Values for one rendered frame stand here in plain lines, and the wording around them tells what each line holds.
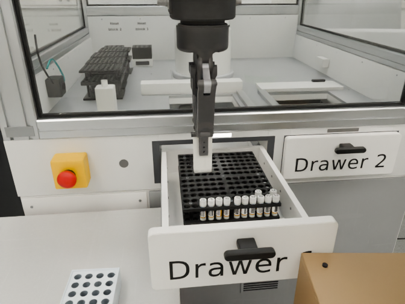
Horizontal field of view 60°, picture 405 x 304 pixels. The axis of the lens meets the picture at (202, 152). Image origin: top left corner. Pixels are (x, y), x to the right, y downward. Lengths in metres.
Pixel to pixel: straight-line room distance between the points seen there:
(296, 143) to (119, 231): 0.46
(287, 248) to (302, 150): 0.35
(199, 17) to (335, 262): 0.41
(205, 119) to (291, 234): 0.22
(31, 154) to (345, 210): 0.81
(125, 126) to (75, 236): 0.26
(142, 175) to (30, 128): 0.27
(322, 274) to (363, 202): 0.51
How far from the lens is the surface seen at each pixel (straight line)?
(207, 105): 0.50
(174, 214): 0.72
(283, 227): 0.55
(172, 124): 0.80
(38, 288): 0.74
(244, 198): 0.63
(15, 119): 0.85
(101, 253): 0.77
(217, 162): 0.77
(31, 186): 0.92
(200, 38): 0.49
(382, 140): 0.96
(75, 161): 0.81
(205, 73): 0.49
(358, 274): 0.59
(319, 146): 0.89
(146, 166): 0.84
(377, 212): 1.10
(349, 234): 1.10
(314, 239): 0.58
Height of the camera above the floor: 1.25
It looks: 25 degrees down
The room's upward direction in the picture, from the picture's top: straight up
